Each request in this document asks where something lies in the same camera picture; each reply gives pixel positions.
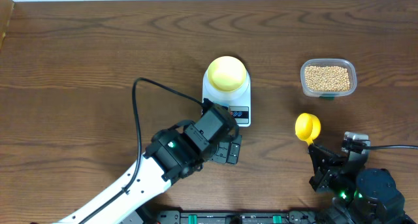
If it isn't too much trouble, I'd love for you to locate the yellow measuring scoop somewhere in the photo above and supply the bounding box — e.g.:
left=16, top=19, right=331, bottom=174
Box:
left=295, top=113, right=321, bottom=146

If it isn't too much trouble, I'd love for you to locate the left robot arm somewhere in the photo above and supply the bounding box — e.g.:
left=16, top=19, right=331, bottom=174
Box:
left=60, top=118, right=240, bottom=224

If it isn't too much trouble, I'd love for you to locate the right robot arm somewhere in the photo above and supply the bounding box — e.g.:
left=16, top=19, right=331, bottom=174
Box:
left=308, top=142, right=414, bottom=224

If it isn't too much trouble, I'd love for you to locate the white digital kitchen scale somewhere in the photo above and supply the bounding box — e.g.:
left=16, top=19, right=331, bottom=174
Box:
left=202, top=68, right=251, bottom=127

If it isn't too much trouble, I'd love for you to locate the pale yellow bowl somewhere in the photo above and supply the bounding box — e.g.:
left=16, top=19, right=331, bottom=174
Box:
left=207, top=56, right=247, bottom=92

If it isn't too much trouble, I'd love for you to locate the soybeans pile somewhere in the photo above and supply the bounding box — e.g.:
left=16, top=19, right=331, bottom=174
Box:
left=304, top=66, right=351, bottom=91

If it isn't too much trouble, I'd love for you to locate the clear plastic container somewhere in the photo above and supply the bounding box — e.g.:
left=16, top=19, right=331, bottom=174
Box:
left=300, top=58, right=357, bottom=98

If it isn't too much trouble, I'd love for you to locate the cardboard panel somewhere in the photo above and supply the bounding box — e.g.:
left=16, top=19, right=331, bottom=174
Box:
left=0, top=0, right=14, bottom=47

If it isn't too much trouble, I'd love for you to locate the right black cable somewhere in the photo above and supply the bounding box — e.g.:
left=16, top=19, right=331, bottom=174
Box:
left=362, top=144, right=418, bottom=151

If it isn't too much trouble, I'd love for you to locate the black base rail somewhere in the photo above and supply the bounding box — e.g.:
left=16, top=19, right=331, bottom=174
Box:
left=148, top=210, right=318, bottom=224

